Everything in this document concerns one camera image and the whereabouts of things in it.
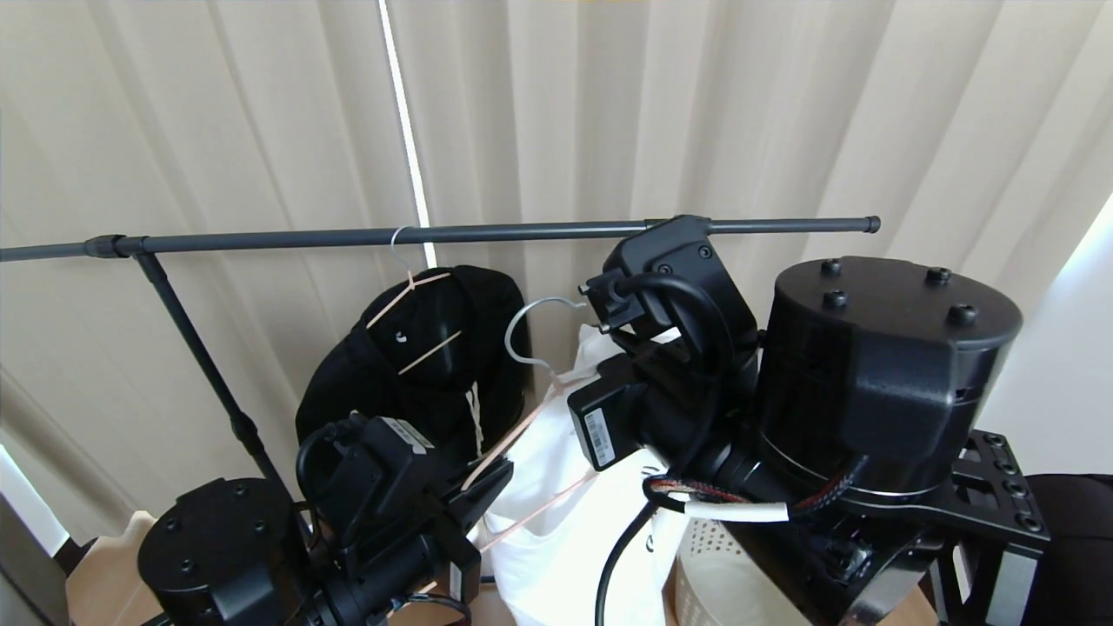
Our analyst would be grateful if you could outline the black shorts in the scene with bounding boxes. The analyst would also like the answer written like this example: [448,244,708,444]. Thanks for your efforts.
[296,265,533,466]

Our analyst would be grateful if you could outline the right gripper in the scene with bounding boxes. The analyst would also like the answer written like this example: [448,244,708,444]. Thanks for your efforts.
[568,352,762,472]

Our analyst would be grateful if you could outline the white laundry basket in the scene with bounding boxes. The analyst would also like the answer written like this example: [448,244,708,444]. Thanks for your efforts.
[674,517,814,626]

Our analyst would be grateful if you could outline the beige curtain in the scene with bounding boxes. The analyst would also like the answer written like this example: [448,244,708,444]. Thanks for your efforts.
[0,0,1113,544]

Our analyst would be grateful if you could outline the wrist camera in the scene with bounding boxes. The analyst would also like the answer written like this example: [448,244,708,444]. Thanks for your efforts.
[580,216,759,357]
[317,416,437,544]

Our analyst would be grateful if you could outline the white printed garment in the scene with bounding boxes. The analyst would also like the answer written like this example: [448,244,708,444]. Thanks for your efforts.
[477,324,690,626]

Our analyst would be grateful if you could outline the black clothes rack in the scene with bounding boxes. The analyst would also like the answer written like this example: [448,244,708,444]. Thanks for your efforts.
[0,215,881,523]

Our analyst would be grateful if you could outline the pink clothes hanger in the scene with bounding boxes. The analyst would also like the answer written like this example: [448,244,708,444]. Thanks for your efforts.
[365,228,463,376]
[461,297,603,555]

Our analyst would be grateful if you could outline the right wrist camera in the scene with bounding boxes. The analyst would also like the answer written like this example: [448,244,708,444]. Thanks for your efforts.
[580,216,759,357]

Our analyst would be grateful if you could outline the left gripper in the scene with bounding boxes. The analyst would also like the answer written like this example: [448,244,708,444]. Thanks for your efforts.
[326,483,486,626]

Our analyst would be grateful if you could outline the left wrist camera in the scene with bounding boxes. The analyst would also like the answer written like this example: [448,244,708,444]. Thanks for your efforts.
[317,416,437,544]

